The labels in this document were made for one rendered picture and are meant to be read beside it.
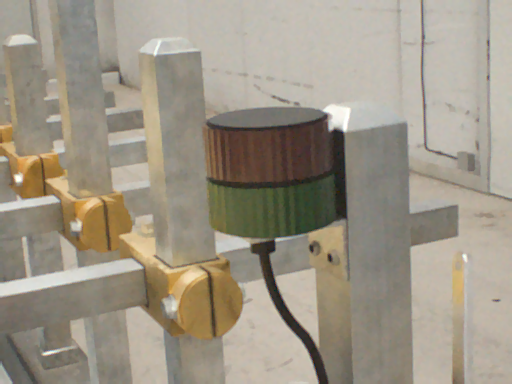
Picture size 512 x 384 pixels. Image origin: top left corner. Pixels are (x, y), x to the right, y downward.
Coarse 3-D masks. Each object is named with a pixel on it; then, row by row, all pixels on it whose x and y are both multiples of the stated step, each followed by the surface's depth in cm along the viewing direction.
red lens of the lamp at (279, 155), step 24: (216, 144) 42; (240, 144) 41; (264, 144) 41; (288, 144) 41; (312, 144) 42; (216, 168) 42; (240, 168) 42; (264, 168) 41; (288, 168) 41; (312, 168) 42
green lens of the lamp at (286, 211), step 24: (216, 192) 43; (240, 192) 42; (264, 192) 41; (288, 192) 42; (312, 192) 42; (216, 216) 43; (240, 216) 42; (264, 216) 42; (288, 216) 42; (312, 216) 42; (336, 216) 44
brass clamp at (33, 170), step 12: (0, 144) 122; (0, 156) 122; (12, 156) 114; (24, 156) 113; (36, 156) 113; (48, 156) 114; (12, 168) 115; (24, 168) 111; (36, 168) 111; (48, 168) 112; (60, 168) 113; (12, 180) 117; (24, 180) 111; (36, 180) 112; (24, 192) 113; (36, 192) 112
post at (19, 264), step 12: (0, 72) 135; (0, 84) 135; (0, 96) 135; (0, 108) 136; (0, 120) 136; (0, 192) 138; (12, 192) 139; (12, 240) 140; (0, 252) 140; (12, 252) 140; (0, 264) 141; (12, 264) 141; (24, 264) 142; (0, 276) 142; (12, 276) 141; (24, 276) 142
